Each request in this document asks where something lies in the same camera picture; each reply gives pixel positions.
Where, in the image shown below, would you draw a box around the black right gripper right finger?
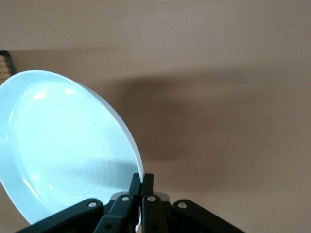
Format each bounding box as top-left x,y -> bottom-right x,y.
140,173 -> 246,233

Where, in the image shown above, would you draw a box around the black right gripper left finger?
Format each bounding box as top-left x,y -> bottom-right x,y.
17,173 -> 142,233

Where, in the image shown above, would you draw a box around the light blue round plate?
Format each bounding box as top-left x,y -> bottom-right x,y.
0,69 -> 144,233

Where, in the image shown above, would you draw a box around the black wire mesh basket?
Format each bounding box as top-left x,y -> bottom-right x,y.
0,50 -> 17,79

